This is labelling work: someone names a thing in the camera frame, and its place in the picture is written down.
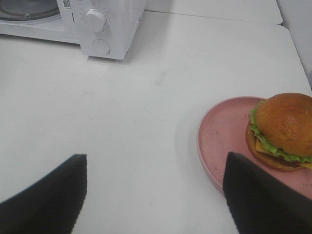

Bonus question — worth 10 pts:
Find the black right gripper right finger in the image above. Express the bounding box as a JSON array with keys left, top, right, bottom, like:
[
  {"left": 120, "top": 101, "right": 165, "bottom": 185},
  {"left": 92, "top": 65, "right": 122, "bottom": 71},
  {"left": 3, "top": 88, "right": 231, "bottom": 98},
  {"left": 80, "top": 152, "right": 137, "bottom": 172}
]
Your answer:
[{"left": 223, "top": 152, "right": 312, "bottom": 234}]

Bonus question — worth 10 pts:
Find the round white door button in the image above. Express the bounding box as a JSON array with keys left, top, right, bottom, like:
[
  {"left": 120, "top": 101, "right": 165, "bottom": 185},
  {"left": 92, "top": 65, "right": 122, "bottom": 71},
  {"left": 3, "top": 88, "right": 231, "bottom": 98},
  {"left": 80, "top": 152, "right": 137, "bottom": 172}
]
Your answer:
[{"left": 93, "top": 39, "right": 110, "bottom": 54}]

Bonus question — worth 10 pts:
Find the glass microwave turntable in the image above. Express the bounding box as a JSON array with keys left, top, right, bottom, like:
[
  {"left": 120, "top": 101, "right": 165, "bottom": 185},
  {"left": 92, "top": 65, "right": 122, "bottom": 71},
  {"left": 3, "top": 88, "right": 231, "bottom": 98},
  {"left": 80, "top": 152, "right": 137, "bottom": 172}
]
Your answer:
[{"left": 0, "top": 0, "right": 59, "bottom": 21}]

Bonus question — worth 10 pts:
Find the burger with lettuce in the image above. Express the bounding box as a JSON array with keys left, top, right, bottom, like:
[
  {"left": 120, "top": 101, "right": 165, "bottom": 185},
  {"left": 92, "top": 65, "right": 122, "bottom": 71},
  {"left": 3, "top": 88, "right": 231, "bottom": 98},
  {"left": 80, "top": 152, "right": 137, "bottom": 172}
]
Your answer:
[{"left": 246, "top": 93, "right": 312, "bottom": 172}]

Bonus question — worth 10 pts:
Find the pink round plate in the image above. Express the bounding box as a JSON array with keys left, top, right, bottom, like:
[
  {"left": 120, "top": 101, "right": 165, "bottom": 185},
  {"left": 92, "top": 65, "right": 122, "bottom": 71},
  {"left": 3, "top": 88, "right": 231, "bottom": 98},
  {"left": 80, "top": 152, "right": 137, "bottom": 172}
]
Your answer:
[{"left": 197, "top": 97, "right": 312, "bottom": 198}]

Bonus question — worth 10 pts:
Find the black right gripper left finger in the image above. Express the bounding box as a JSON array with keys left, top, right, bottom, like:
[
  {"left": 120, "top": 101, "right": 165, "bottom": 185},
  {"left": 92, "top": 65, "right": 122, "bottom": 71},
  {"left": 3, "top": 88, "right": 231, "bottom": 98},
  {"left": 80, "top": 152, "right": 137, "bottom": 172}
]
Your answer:
[{"left": 0, "top": 154, "right": 87, "bottom": 234}]

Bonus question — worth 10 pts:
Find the white microwave oven body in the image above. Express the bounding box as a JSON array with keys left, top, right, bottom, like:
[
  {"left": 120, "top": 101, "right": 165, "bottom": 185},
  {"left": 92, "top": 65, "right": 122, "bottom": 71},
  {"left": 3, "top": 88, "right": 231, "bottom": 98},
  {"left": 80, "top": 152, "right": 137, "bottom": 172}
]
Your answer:
[{"left": 0, "top": 0, "right": 146, "bottom": 60}]

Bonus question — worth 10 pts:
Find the white warning label sticker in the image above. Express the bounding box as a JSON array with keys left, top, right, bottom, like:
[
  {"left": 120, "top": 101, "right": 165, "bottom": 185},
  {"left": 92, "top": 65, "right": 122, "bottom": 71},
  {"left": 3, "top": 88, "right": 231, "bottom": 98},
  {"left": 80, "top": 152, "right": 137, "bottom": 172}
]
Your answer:
[{"left": 63, "top": 0, "right": 71, "bottom": 10}]

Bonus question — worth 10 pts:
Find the white timer knob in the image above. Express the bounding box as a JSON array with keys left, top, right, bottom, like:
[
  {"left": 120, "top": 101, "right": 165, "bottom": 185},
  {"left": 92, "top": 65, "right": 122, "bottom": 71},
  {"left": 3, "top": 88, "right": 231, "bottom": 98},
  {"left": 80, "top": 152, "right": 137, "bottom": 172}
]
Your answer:
[{"left": 84, "top": 9, "right": 107, "bottom": 32}]

